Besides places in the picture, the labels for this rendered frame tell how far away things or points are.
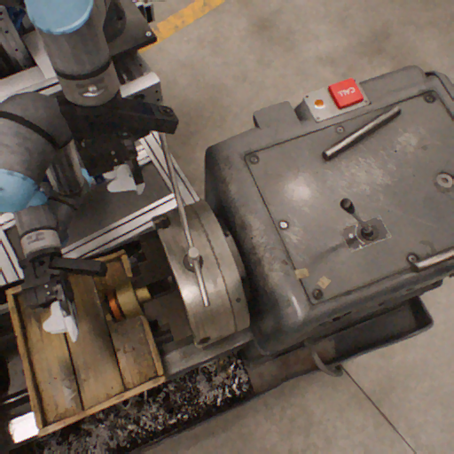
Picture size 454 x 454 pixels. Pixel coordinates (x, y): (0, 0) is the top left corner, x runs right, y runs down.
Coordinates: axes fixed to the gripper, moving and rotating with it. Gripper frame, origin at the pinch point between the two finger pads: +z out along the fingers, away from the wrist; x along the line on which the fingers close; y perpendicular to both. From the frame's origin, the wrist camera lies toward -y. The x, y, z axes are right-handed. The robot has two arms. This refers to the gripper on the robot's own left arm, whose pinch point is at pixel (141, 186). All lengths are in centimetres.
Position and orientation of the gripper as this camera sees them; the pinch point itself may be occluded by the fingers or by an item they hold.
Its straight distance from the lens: 85.8
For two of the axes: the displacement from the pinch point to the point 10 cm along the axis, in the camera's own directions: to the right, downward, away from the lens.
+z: 0.7, 6.3, 7.7
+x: 3.7, 7.0, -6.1
